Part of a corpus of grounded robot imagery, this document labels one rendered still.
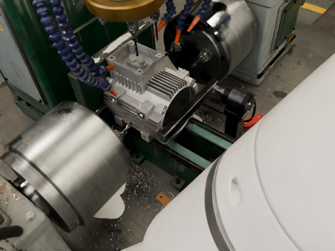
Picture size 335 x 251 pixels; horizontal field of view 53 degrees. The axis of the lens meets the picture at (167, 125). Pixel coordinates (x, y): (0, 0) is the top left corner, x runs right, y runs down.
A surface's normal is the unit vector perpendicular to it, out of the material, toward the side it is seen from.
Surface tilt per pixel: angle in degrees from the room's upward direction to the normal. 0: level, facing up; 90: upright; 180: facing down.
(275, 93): 0
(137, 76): 90
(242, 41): 73
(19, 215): 0
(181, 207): 64
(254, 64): 90
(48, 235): 90
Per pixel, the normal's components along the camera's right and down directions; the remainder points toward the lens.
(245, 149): -0.89, -0.44
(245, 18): 0.58, -0.08
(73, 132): 0.18, -0.50
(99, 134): 0.42, -0.28
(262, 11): -0.61, 0.62
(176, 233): -0.92, -0.15
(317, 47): -0.05, -0.65
